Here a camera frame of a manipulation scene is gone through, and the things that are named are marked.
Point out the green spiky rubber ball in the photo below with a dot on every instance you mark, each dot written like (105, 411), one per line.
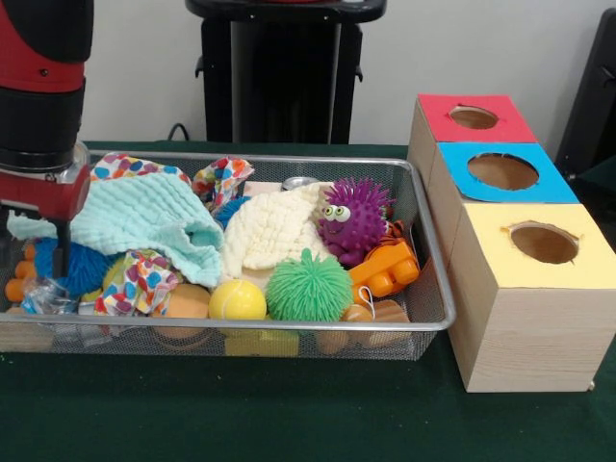
(308, 287)

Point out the large colourful dotted cloth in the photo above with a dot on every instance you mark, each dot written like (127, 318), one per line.
(135, 168)

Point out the mint green cloth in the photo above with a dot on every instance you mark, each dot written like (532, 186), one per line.
(144, 221)

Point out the wooden box with three holes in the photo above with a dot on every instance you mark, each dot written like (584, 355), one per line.
(539, 318)

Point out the small colourful dotted cloth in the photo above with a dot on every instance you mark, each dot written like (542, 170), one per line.
(140, 279)

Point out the blue spiky rubber ball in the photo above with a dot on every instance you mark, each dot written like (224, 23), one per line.
(87, 268)

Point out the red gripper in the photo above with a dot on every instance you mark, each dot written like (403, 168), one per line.
(43, 195)

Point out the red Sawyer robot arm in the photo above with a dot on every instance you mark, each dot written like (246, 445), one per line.
(38, 87)

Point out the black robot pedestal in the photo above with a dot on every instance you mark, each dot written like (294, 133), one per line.
(279, 77)

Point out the black panel stand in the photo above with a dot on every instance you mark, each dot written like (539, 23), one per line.
(592, 87)

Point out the cream white cloth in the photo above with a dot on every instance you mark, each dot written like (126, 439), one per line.
(274, 231)

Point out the shallow clear mesh bin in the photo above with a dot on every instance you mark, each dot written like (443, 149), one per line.
(428, 308)

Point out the dark green table cloth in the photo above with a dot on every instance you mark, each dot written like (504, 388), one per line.
(289, 414)

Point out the orange toy building block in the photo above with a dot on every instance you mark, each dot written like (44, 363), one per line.
(387, 269)

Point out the purple spiky ball with eyes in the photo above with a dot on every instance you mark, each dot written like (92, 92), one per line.
(358, 221)

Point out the yellow ball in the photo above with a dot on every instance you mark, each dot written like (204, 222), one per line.
(238, 301)

